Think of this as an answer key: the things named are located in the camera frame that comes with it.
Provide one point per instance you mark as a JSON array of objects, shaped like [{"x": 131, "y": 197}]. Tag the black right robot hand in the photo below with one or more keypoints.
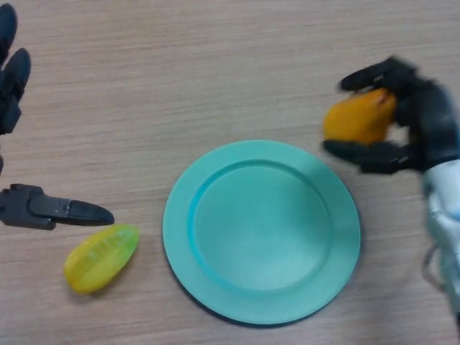
[{"x": 427, "y": 115}]

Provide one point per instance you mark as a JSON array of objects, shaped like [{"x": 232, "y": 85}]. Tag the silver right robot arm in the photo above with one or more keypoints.
[{"x": 445, "y": 215}]

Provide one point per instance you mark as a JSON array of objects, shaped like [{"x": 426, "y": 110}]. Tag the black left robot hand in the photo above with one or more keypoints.
[{"x": 32, "y": 208}]

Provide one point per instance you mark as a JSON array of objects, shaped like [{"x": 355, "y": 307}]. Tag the green round plate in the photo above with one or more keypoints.
[{"x": 260, "y": 233}]

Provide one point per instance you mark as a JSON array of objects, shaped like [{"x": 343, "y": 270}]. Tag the yellow green starfruit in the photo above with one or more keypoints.
[{"x": 98, "y": 260}]

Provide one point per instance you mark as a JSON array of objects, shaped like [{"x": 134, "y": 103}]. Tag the yellow orange pear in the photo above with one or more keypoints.
[{"x": 355, "y": 118}]

